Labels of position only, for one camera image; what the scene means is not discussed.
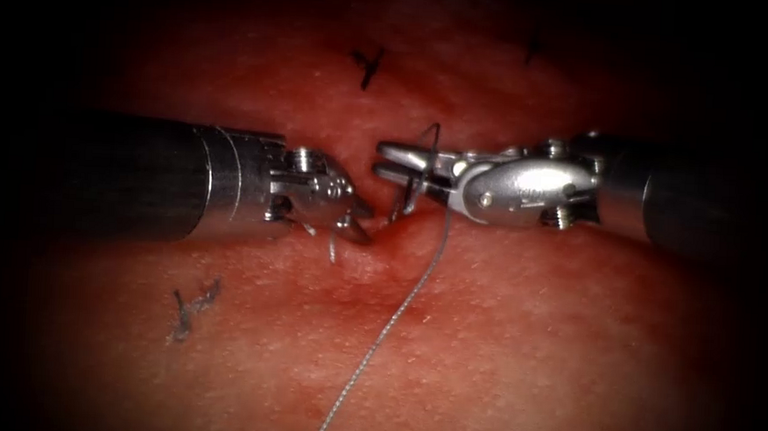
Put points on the right arm needle driver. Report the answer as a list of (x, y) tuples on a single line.
[(523, 186)]

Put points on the right arm needle driver jaw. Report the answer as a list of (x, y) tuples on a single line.
[(393, 172), (407, 154)]

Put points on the left arm needle driver jaw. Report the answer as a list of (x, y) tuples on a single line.
[(353, 230), (362, 209)]

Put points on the left arm needle driver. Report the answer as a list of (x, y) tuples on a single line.
[(316, 189)]

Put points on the curved needle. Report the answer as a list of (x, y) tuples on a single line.
[(437, 139)]

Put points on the blue thread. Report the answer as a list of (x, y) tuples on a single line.
[(384, 334)]

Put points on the dark right arm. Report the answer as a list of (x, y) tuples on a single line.
[(687, 198)]

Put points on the dark left arm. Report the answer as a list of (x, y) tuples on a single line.
[(149, 177)]

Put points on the blue stitching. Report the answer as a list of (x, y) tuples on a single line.
[(533, 50), (185, 313), (368, 70)]

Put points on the tissue pad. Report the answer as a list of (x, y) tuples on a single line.
[(516, 328)]

